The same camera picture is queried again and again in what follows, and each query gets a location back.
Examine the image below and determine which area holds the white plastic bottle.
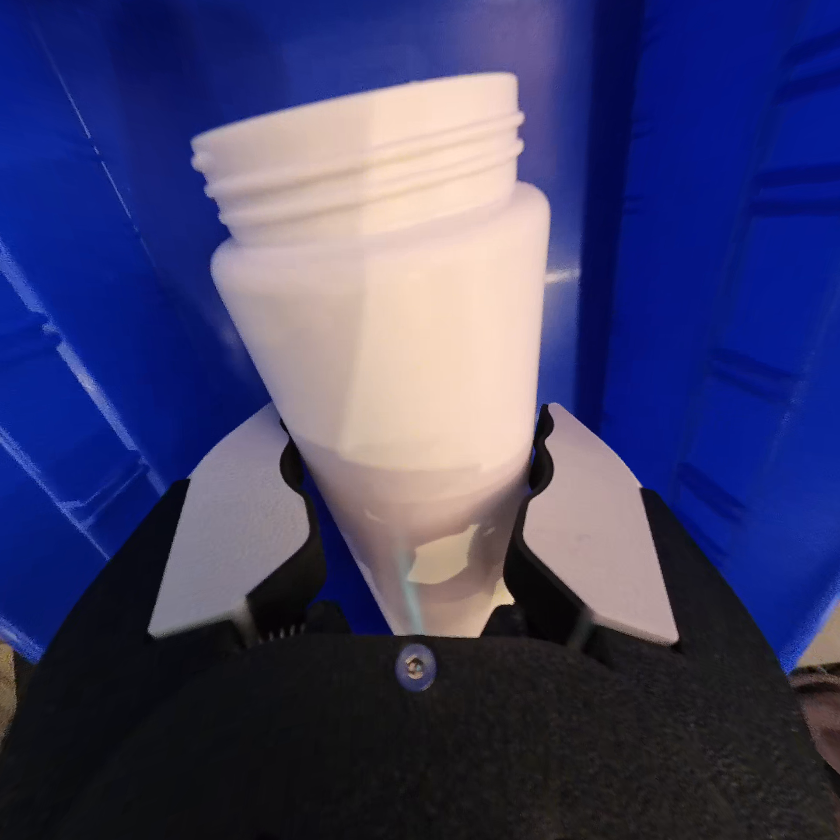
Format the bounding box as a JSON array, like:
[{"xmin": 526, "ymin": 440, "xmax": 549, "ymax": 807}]
[{"xmin": 189, "ymin": 71, "xmax": 551, "ymax": 639}]

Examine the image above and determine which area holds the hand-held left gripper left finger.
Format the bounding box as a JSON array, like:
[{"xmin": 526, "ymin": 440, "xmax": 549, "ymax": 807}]
[{"xmin": 147, "ymin": 400, "xmax": 328, "ymax": 649}]

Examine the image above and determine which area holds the blue plastic storage bin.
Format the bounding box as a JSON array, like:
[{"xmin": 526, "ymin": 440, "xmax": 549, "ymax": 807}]
[{"xmin": 0, "ymin": 0, "xmax": 840, "ymax": 677}]

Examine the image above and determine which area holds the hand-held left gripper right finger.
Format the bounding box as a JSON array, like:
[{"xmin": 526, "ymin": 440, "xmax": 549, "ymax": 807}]
[{"xmin": 502, "ymin": 400, "xmax": 681, "ymax": 649}]

